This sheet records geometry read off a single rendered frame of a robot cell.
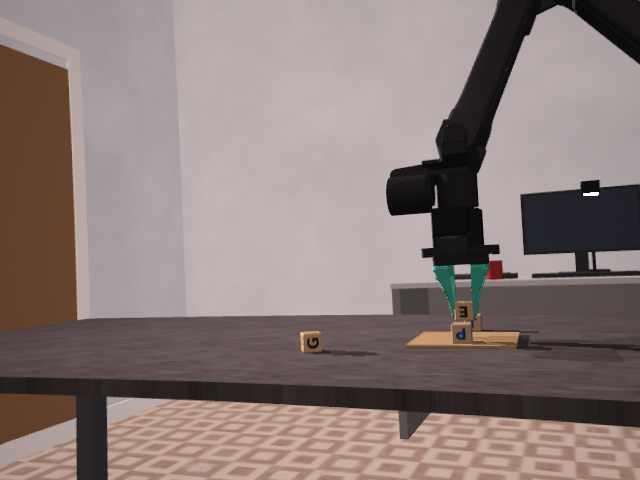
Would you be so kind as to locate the tan letter block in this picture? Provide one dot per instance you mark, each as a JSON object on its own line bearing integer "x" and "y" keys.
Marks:
{"x": 311, "y": 342}
{"x": 463, "y": 311}
{"x": 461, "y": 332}
{"x": 477, "y": 323}

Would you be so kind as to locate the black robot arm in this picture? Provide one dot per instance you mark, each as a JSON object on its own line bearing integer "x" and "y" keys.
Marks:
{"x": 411, "y": 190}

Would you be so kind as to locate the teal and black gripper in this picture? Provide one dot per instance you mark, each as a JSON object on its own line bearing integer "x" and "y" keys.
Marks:
{"x": 478, "y": 265}

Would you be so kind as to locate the tan flat mat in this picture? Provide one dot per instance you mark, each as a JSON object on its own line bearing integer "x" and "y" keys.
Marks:
{"x": 481, "y": 340}

